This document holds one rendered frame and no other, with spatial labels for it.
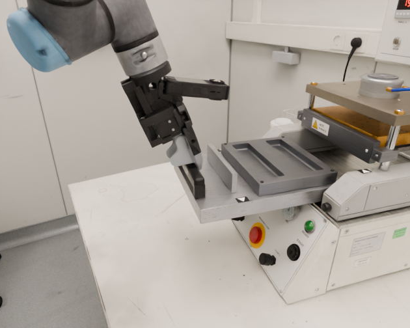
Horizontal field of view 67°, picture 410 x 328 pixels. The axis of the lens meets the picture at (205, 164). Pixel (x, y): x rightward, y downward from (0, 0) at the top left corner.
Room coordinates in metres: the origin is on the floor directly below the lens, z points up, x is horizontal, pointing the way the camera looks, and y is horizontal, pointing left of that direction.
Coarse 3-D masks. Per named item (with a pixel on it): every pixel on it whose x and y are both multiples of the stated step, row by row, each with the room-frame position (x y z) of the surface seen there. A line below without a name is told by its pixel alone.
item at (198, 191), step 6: (186, 168) 0.52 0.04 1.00; (192, 168) 0.51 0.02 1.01; (192, 174) 0.49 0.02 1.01; (198, 174) 0.49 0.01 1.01; (192, 180) 0.48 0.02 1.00; (198, 180) 0.47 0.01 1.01; (198, 186) 0.47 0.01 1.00; (204, 186) 0.47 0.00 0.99; (198, 192) 0.47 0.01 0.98; (204, 192) 0.47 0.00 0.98
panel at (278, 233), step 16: (304, 208) 0.53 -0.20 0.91; (240, 224) 0.66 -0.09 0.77; (256, 224) 0.61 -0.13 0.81; (272, 224) 0.57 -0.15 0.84; (288, 224) 0.54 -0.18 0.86; (304, 224) 0.51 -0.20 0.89; (320, 224) 0.48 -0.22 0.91; (272, 240) 0.55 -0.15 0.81; (288, 240) 0.51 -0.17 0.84; (304, 240) 0.48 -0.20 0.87; (256, 256) 0.55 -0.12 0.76; (304, 256) 0.46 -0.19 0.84; (272, 272) 0.49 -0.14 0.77; (288, 272) 0.46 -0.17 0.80
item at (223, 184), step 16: (208, 144) 0.62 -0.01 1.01; (208, 160) 0.62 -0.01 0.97; (224, 160) 0.55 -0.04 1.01; (208, 176) 0.55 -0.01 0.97; (224, 176) 0.53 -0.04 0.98; (240, 176) 0.55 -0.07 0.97; (192, 192) 0.49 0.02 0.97; (208, 192) 0.49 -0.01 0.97; (224, 192) 0.49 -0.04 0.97; (240, 192) 0.49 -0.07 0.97; (288, 192) 0.49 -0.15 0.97; (304, 192) 0.49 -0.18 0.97; (320, 192) 0.51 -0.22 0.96; (208, 208) 0.44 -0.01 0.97; (224, 208) 0.45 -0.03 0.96; (240, 208) 0.46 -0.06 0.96; (256, 208) 0.47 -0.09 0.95; (272, 208) 0.48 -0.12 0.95
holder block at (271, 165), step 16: (224, 144) 0.66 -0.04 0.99; (240, 144) 0.67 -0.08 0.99; (256, 144) 0.66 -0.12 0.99; (272, 144) 0.69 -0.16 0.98; (288, 144) 0.66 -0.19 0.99; (240, 160) 0.58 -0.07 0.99; (256, 160) 0.61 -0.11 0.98; (272, 160) 0.58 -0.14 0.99; (288, 160) 0.58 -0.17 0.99; (304, 160) 0.60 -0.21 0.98; (320, 160) 0.58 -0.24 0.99; (256, 176) 0.51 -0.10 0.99; (272, 176) 0.53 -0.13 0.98; (288, 176) 0.51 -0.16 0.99; (304, 176) 0.51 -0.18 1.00; (320, 176) 0.52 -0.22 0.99; (336, 176) 0.53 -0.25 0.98; (256, 192) 0.49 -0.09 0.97; (272, 192) 0.49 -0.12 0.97
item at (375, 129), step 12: (324, 108) 0.74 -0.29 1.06; (336, 108) 0.74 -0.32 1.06; (336, 120) 0.65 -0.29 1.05; (348, 120) 0.64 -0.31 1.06; (360, 120) 0.64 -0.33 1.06; (372, 120) 0.64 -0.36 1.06; (372, 132) 0.57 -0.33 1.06; (384, 132) 0.57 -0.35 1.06; (408, 132) 0.57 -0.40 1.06; (384, 144) 0.55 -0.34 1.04; (396, 144) 0.56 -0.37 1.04; (408, 144) 0.57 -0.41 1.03
